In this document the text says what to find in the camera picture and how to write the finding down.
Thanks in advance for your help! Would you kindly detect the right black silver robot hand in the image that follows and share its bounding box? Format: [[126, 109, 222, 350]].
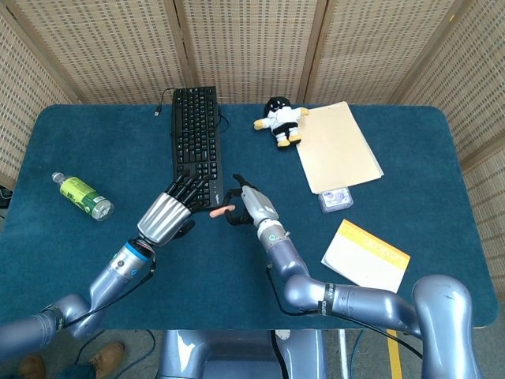
[[223, 173, 280, 227]]

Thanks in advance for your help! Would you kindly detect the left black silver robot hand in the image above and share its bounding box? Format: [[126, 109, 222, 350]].
[[137, 171, 212, 248]]

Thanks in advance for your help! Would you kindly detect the clear plastic card box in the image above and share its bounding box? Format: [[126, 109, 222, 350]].
[[318, 188, 354, 215]]

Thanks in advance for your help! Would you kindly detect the blue carpet table mat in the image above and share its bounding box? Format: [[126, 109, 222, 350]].
[[0, 103, 499, 331]]

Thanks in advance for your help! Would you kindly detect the plastic bottle green label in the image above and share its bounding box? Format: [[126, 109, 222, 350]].
[[51, 171, 114, 222]]

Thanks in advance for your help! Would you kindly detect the black white plush doll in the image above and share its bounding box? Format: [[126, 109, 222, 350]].
[[252, 96, 310, 149]]

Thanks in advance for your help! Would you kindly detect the black computer keyboard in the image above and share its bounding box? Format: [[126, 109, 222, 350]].
[[170, 85, 225, 210]]

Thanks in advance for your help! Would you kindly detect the beige manila folder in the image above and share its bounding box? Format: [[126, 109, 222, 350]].
[[294, 101, 384, 195]]

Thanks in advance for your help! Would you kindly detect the yellow white booklet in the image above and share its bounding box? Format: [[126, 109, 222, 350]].
[[320, 219, 412, 294]]

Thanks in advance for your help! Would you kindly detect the grey robot torso base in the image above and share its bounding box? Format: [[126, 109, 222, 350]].
[[156, 329, 328, 379]]

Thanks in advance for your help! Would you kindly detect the brown leather shoe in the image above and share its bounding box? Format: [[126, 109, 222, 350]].
[[18, 354, 47, 379], [88, 341, 126, 379]]

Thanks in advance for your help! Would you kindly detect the woven wooden folding screen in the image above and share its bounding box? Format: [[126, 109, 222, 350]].
[[0, 0, 505, 301]]

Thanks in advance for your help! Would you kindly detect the white table leg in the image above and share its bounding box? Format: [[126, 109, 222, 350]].
[[338, 329, 350, 379]]

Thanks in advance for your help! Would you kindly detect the yellow floor tape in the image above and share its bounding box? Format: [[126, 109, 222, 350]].
[[386, 331, 403, 379]]

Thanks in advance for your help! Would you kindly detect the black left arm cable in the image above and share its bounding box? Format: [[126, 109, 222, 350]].
[[58, 252, 158, 328]]

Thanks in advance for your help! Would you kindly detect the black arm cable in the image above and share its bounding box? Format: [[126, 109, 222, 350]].
[[58, 252, 158, 328], [264, 265, 424, 357]]

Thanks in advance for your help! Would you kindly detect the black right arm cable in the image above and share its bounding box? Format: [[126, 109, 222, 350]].
[[264, 265, 424, 357]]

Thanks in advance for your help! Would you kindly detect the black keyboard usb cable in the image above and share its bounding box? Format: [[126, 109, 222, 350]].
[[154, 87, 230, 136]]

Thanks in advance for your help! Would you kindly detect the black torso cable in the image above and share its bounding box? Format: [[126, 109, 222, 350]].
[[270, 330, 290, 379]]

